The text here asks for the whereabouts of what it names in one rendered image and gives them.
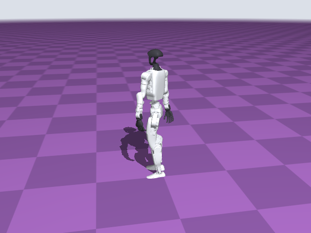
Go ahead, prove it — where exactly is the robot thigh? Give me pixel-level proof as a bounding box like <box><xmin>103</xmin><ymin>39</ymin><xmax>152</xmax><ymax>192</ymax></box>
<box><xmin>150</xmin><ymin>115</ymin><xmax>163</xmax><ymax>144</ymax></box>
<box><xmin>146</xmin><ymin>113</ymin><xmax>162</xmax><ymax>151</ymax></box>

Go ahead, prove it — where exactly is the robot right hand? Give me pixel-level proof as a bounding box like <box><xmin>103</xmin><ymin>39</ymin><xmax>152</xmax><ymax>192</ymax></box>
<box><xmin>164</xmin><ymin>105</ymin><xmax>174</xmax><ymax>123</ymax></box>

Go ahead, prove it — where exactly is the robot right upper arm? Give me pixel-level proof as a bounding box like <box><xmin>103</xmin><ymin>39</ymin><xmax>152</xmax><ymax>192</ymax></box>
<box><xmin>164</xmin><ymin>70</ymin><xmax>168</xmax><ymax>94</ymax></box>

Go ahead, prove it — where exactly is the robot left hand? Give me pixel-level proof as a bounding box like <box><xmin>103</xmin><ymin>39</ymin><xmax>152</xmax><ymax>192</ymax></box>
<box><xmin>136</xmin><ymin>114</ymin><xmax>146</xmax><ymax>132</ymax></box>

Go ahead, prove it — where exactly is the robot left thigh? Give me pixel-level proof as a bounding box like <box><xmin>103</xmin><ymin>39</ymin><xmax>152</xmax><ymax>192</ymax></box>
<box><xmin>146</xmin><ymin>113</ymin><xmax>162</xmax><ymax>151</ymax></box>

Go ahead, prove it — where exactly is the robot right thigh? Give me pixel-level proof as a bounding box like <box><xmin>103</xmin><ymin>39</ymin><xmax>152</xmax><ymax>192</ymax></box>
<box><xmin>150</xmin><ymin>115</ymin><xmax>163</xmax><ymax>144</ymax></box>

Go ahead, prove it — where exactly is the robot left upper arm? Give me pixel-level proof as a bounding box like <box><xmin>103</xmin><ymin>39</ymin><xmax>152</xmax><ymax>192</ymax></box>
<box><xmin>140</xmin><ymin>71</ymin><xmax>152</xmax><ymax>99</ymax></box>

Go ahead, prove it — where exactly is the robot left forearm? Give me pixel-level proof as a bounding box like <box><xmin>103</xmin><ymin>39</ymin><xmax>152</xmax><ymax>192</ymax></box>
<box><xmin>136</xmin><ymin>93</ymin><xmax>144</xmax><ymax>118</ymax></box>

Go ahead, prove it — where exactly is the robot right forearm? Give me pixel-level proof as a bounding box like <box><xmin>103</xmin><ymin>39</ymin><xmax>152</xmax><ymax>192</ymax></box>
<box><xmin>163</xmin><ymin>91</ymin><xmax>169</xmax><ymax>109</ymax></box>

